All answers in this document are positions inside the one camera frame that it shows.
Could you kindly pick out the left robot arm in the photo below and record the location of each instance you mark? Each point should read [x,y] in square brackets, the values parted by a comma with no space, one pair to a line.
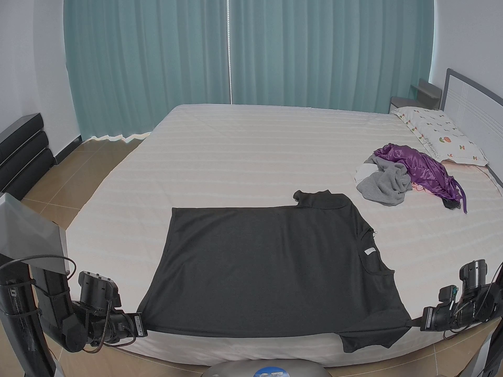
[51,300]

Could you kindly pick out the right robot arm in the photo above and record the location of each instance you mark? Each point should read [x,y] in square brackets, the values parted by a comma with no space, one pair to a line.
[473,275]

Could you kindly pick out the white garment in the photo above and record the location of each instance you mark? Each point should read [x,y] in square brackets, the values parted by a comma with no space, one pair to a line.
[364,173]

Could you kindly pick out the purple satin garment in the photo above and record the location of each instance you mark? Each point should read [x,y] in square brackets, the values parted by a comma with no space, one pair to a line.
[420,165]

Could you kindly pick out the white printed pillow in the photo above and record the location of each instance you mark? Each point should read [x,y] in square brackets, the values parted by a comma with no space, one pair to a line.
[440,132]

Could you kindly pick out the black chest of drawers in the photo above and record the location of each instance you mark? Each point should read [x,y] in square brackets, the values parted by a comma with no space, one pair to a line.
[23,155]

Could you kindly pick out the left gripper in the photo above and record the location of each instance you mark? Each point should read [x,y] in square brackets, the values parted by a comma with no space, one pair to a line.
[127,325]

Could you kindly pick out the black lace garment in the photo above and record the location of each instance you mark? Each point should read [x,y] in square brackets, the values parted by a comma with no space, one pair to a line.
[451,204]

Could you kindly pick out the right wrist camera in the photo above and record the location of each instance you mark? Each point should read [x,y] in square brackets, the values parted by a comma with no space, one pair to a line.
[448,293]

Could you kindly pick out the grey bedside table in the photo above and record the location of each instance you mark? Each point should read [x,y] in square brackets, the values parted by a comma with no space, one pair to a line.
[424,92]

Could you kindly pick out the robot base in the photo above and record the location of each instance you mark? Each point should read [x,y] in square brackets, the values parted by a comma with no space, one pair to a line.
[263,369]

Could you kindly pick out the blue-green curtain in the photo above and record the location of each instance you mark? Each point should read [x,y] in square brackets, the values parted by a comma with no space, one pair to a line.
[149,53]
[330,45]

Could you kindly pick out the bed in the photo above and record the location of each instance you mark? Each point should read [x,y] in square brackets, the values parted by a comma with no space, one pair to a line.
[255,151]

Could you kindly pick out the black T-shirt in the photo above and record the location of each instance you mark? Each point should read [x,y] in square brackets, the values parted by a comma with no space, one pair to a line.
[267,273]

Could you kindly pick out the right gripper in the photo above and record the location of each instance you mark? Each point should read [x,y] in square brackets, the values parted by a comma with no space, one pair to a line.
[434,319]

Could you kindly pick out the grey garment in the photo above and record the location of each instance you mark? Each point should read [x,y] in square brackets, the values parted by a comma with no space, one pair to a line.
[387,187]

